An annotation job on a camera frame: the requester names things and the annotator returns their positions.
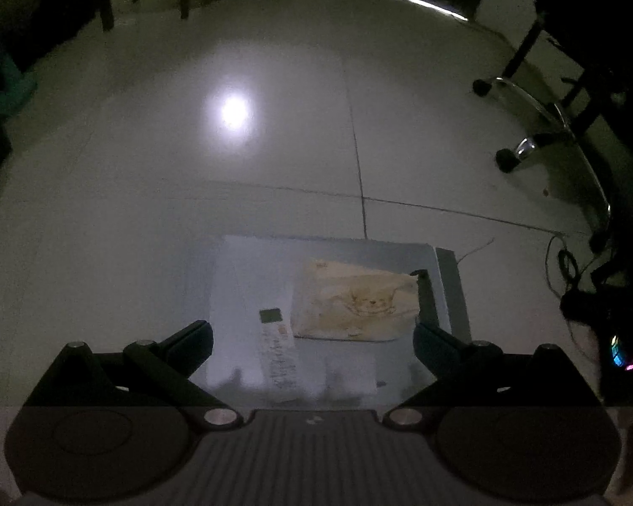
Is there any beige printed pouch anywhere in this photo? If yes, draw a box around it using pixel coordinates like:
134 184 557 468
291 258 422 342

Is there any dark furniture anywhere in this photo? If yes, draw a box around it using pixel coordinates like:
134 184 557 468
0 0 97 72

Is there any white remote control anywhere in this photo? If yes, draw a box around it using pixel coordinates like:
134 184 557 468
258 307 300 392

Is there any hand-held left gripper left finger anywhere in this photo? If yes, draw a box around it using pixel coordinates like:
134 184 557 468
29 320 243 428

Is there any office chair chrome base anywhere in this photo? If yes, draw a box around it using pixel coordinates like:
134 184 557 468
472 76 613 253

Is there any black pen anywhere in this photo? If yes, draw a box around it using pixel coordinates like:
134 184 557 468
409 270 440 328

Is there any black floor cable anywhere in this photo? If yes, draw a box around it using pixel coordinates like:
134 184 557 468
546 232 598 296

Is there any computer case with rainbow fans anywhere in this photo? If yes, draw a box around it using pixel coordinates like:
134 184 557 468
559 289 633 406

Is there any green cloth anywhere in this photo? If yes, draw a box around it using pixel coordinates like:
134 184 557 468
0 58 39 118

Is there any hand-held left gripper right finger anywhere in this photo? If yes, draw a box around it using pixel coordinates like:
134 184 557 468
382 321 602 428

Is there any white glass desktop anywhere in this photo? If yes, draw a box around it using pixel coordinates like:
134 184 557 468
206 234 473 408

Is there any black desk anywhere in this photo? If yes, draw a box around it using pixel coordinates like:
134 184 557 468
500 0 633 170

